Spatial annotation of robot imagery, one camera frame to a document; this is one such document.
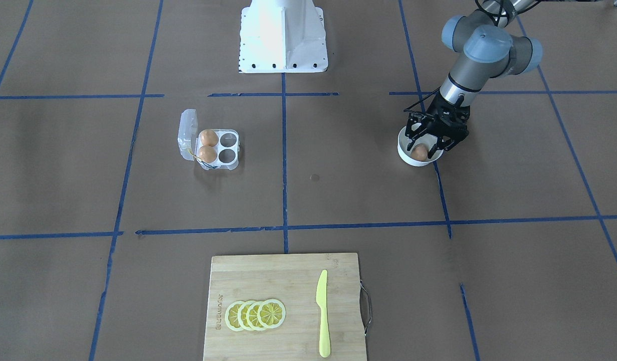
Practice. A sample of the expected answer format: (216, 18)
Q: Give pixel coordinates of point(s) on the brown egg from bowl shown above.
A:
(420, 152)

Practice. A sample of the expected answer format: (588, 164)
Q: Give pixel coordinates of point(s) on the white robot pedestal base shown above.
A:
(282, 37)

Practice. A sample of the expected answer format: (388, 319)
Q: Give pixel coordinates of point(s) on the lemon slice top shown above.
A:
(272, 313)

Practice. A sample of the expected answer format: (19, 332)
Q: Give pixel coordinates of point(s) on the white ceramic bowl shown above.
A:
(406, 155)

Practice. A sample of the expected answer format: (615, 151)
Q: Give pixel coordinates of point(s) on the bamboo cutting board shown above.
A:
(285, 307)

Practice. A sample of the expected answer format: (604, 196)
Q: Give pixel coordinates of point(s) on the clear plastic egg carton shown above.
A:
(228, 147)

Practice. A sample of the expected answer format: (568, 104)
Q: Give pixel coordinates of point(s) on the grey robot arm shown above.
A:
(486, 51)

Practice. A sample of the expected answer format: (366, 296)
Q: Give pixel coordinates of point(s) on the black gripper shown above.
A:
(449, 111)

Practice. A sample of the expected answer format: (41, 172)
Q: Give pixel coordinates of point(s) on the brown egg front carton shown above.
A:
(207, 154)

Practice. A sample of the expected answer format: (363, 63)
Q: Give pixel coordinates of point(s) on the lemon slice outermost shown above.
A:
(232, 316)

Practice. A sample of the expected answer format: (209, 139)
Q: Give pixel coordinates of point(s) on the yellow plastic knife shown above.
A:
(324, 342)

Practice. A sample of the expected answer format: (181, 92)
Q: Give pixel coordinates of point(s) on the brown egg rear carton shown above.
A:
(208, 137)

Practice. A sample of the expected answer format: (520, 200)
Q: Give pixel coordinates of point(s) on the lemon slice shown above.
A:
(242, 316)
(252, 316)
(272, 313)

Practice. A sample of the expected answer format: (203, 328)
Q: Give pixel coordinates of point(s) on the brown egg carton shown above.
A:
(207, 154)
(208, 137)

